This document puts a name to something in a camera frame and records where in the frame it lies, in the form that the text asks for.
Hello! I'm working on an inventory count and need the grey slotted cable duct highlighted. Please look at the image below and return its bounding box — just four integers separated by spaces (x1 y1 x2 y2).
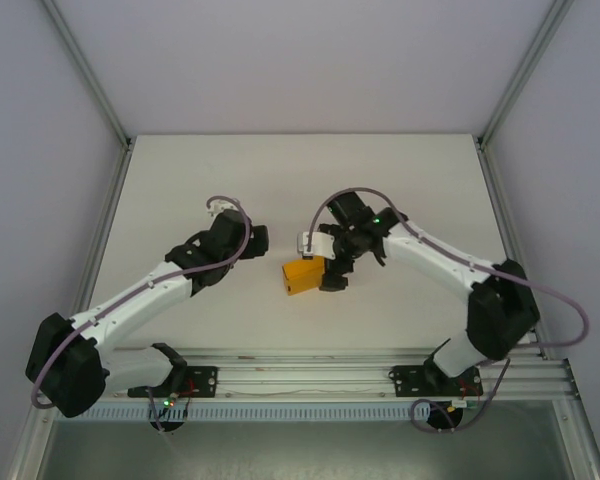
54 404 486 423

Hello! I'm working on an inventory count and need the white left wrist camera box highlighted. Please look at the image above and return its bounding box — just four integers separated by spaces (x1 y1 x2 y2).
205 197 242 216

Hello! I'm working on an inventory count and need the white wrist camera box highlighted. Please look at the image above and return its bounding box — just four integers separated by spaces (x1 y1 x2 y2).
295 230 337 262
205 197 242 216

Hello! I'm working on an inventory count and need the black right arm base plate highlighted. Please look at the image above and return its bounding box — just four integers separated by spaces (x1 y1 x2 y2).
387 364 484 399

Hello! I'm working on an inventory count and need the aluminium frame post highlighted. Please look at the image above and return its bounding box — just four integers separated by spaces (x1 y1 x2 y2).
42 0 132 147
478 0 576 145

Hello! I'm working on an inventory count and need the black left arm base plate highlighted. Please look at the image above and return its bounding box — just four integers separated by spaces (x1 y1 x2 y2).
127 365 219 399

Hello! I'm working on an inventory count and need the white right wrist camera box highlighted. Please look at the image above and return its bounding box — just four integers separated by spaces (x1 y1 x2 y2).
295 230 337 262

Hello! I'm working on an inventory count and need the orange paper box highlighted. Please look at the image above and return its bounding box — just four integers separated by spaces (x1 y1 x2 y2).
280 255 329 299

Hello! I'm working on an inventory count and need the aluminium mounting rail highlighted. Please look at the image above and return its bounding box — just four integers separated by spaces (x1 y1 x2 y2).
34 347 579 401

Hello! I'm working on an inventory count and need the aluminium table side rail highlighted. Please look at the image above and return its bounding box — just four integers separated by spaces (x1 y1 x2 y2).
474 137 550 359
59 139 134 362

